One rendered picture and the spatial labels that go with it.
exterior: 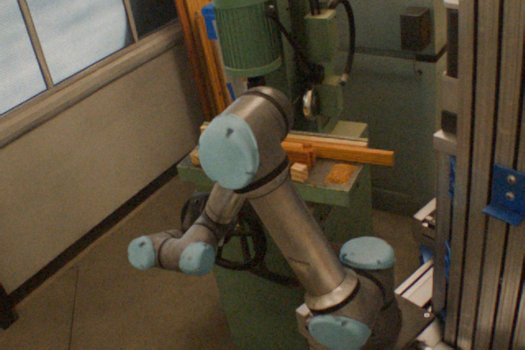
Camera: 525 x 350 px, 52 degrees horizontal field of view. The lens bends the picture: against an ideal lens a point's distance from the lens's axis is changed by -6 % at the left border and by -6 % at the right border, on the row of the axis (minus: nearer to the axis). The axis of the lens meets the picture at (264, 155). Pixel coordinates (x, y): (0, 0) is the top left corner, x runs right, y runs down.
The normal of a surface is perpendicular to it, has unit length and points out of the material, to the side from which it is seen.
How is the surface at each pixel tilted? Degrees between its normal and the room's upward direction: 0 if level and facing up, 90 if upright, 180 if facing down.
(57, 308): 0
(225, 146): 83
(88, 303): 0
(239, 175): 84
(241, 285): 90
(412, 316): 0
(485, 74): 90
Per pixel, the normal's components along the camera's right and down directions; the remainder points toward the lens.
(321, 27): -0.43, 0.52
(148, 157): 0.82, 0.18
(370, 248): -0.08, -0.91
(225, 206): -0.12, 0.68
